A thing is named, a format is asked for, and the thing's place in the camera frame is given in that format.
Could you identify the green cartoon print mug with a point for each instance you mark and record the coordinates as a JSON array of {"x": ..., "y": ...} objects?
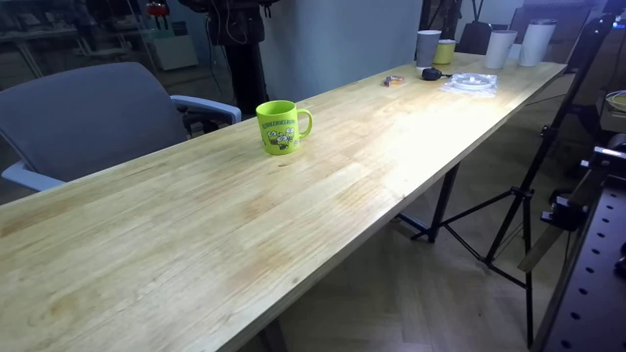
[{"x": 277, "y": 130}]

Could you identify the small key bunch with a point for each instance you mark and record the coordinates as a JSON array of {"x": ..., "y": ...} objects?
[{"x": 393, "y": 81}]

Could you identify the black table leg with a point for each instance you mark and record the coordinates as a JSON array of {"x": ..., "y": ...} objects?
[
  {"x": 445, "y": 199},
  {"x": 275, "y": 338}
]

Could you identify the black computer mouse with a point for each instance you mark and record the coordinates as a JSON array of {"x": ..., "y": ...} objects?
[{"x": 432, "y": 74}]

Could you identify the grey cup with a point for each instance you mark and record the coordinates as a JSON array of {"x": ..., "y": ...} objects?
[{"x": 428, "y": 48}]

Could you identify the yellow cup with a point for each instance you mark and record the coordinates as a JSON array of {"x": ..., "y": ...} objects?
[{"x": 445, "y": 52}]

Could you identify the white cabinet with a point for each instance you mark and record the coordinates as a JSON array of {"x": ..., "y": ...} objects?
[{"x": 174, "y": 52}]

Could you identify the white tall cup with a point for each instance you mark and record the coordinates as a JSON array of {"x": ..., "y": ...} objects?
[
  {"x": 537, "y": 44},
  {"x": 500, "y": 50}
]

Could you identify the grey office chair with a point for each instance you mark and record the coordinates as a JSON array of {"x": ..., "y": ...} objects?
[{"x": 85, "y": 118}]

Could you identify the black tripod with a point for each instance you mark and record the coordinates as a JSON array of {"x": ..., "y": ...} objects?
[{"x": 549, "y": 140}]

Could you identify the black perforated breadboard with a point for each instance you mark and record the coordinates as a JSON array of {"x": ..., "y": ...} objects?
[{"x": 590, "y": 287}]

